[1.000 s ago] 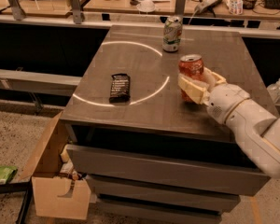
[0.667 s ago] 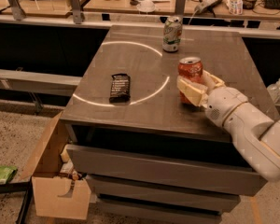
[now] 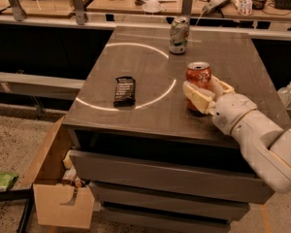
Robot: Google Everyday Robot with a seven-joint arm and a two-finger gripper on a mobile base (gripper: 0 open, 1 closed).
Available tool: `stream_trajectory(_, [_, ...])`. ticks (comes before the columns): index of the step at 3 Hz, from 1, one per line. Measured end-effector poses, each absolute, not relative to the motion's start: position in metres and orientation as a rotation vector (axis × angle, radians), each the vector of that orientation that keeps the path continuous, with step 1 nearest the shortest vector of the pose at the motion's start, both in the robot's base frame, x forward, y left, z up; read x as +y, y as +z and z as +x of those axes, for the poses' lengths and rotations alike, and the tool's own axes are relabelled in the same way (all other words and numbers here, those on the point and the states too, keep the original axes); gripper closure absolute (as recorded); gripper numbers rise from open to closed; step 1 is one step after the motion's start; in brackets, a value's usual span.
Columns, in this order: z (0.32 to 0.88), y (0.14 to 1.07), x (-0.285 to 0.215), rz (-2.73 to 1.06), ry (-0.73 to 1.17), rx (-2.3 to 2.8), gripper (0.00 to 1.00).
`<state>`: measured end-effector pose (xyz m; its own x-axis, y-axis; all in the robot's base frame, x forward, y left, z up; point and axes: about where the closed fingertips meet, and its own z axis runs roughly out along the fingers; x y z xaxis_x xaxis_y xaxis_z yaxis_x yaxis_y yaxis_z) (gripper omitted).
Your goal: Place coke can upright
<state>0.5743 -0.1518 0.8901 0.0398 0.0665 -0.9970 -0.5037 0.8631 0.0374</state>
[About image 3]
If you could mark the grey metal bracket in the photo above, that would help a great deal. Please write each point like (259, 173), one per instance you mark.
(18, 13)
(186, 7)
(81, 16)

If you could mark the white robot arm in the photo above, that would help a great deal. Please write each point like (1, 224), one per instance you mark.
(264, 145)

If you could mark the red white snack packet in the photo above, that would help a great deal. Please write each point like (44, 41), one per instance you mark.
(244, 7)

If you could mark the grey drawer cabinet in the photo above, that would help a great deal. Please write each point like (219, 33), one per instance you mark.
(155, 163)

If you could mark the green chip bag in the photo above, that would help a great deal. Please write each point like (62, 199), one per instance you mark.
(7, 180)

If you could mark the black snack bar wrapper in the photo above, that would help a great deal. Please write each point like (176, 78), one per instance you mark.
(124, 92)

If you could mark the white power strip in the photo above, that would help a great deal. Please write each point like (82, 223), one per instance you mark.
(213, 4)

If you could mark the grey metal bracket left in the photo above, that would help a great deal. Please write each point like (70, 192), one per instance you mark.
(18, 13)

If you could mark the grey metal bracket middle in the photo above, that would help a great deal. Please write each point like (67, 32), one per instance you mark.
(81, 16)

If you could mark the red coke can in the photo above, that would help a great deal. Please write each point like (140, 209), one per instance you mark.
(198, 74)

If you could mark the cardboard box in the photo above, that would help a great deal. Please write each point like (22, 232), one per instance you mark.
(57, 204)

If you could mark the white bowl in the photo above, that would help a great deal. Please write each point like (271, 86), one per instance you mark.
(151, 6)

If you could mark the grey metal bracket right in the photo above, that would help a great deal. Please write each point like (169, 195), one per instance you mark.
(186, 7)

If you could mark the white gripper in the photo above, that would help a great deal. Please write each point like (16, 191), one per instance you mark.
(233, 111)

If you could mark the green and white soda can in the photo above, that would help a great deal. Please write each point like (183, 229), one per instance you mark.
(179, 35)

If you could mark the clear sanitizer bottle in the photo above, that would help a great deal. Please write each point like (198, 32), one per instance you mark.
(284, 94)

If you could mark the black mesh cup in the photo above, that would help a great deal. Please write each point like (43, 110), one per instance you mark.
(258, 4)

